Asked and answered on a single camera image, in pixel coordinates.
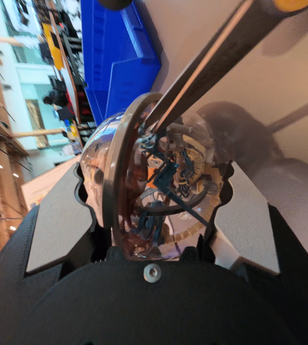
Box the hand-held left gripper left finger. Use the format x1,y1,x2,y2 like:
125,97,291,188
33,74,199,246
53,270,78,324
26,162,98,274

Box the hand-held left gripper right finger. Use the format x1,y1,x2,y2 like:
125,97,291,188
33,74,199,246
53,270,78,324
204,160,280,274

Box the clear maze ball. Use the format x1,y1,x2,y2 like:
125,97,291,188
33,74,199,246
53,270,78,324
80,92,235,261

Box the grey and yellow scissors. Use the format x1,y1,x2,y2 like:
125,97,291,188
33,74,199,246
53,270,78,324
143,0,308,135

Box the white instruction board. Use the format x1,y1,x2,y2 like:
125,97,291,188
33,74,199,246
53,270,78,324
21,155,82,211

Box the blue plastic bin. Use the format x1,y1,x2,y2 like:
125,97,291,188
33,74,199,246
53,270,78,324
80,0,162,127

